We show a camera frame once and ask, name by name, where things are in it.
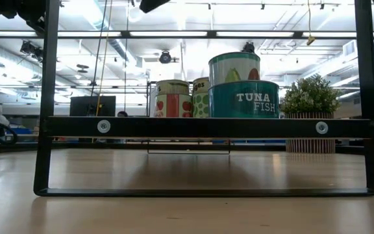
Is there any black hanging cable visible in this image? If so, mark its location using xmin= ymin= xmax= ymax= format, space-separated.
xmin=90 ymin=0 xmax=109 ymax=98

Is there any yellow hanging cable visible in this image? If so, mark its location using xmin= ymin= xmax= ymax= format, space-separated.
xmin=95 ymin=0 xmax=114 ymax=117

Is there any white box appliance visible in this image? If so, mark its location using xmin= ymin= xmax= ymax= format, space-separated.
xmin=149 ymin=86 xmax=157 ymax=117

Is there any thin vertical hanging cable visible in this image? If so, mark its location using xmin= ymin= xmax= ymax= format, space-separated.
xmin=123 ymin=0 xmax=131 ymax=116

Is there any teal tuna fish can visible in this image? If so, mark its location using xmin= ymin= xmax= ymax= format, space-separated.
xmin=208 ymin=80 xmax=281 ymax=119

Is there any black overhead crossbar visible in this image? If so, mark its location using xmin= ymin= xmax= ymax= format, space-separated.
xmin=0 ymin=30 xmax=374 ymax=40

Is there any yellow hanging tag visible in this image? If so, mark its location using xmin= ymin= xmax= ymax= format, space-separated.
xmin=306 ymin=0 xmax=316 ymax=47

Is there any pear picture can teal rim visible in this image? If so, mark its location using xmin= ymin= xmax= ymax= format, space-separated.
xmin=208 ymin=51 xmax=262 ymax=86

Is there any green polka dot can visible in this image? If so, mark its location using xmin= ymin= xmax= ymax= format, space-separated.
xmin=192 ymin=92 xmax=210 ymax=119

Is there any black ceiling camera with cable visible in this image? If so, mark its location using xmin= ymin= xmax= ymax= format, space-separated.
xmin=241 ymin=41 xmax=256 ymax=55

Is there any potted plant in slatted pot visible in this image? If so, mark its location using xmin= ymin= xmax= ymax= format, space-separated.
xmin=279 ymin=73 xmax=343 ymax=155

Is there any round black ceiling device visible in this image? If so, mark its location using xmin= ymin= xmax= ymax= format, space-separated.
xmin=158 ymin=50 xmax=173 ymax=65

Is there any blue plastic bin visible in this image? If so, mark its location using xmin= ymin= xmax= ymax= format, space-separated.
xmin=10 ymin=127 xmax=34 ymax=135

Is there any black ceiling spotlight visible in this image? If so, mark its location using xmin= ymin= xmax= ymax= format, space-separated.
xmin=32 ymin=47 xmax=44 ymax=63
xmin=19 ymin=40 xmax=36 ymax=55

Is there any red tomato print can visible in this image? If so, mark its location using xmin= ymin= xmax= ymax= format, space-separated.
xmin=153 ymin=93 xmax=193 ymax=119

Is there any black monitor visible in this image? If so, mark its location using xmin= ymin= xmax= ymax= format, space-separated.
xmin=69 ymin=95 xmax=117 ymax=118

